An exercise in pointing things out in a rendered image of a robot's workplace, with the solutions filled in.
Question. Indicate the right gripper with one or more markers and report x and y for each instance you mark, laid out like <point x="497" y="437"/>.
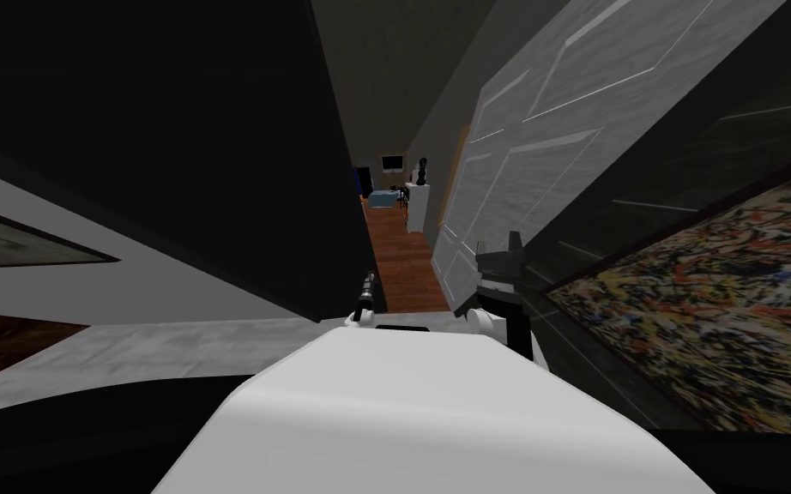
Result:
<point x="500" y="266"/>

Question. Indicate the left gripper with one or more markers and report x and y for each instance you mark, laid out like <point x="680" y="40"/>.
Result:
<point x="369" y="283"/>

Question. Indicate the blue sofa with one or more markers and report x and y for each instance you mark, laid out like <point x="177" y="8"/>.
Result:
<point x="382" y="198"/>

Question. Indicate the white cabinet with black statue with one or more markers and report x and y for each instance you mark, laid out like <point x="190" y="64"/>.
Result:
<point x="417" y="206"/>

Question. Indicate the black television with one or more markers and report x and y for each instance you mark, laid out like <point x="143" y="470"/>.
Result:
<point x="392" y="163"/>

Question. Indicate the white panelled door leaf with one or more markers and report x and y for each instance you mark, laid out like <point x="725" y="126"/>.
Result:
<point x="574" y="123"/>

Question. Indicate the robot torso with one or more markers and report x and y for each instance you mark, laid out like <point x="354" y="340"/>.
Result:
<point x="430" y="418"/>

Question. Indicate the colourful abstract painting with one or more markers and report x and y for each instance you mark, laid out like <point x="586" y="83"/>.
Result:
<point x="725" y="295"/>

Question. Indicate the grey framed wall picture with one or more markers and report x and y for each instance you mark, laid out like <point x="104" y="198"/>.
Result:
<point x="4" y="240"/>

